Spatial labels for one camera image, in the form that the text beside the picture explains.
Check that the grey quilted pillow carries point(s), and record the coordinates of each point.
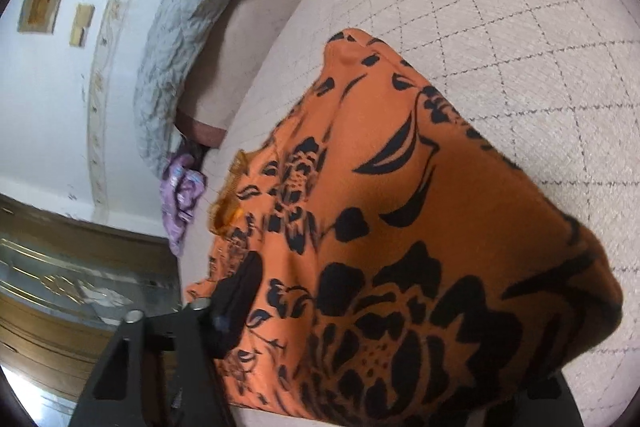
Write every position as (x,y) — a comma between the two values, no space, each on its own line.
(175,57)

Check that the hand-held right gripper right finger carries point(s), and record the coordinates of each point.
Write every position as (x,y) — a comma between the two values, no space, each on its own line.
(555,402)

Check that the wooden glass door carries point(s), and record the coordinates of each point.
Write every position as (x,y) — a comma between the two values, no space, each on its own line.
(60,282)

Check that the purple floral garment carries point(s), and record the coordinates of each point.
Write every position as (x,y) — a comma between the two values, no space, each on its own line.
(182,202)

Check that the beige wall switch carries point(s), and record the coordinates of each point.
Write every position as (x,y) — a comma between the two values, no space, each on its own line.
(85,15)
(78,37)

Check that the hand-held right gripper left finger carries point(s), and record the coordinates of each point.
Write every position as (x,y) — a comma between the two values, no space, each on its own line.
(230,307)

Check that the orange black floral garment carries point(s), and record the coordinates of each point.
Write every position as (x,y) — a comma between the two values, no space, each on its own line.
(400,207)

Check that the pink bolster cushion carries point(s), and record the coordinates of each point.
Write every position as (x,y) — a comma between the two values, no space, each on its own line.
(260,7)

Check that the pink quilted bed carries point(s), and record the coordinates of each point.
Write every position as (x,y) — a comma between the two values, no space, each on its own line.
(500,7)

